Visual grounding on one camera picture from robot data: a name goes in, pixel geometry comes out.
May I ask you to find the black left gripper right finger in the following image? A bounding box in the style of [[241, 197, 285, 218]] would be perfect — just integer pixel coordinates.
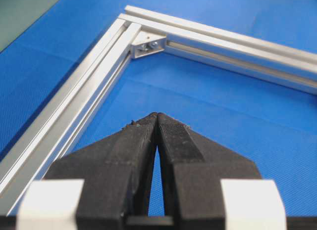
[[157, 113, 262, 230]]

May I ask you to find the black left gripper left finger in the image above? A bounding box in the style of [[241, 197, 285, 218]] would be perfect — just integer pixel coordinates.
[[45, 112, 157, 230]]

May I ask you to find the silver aluminium extrusion frame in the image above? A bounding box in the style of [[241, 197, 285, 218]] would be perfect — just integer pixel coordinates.
[[0, 5, 317, 215]]

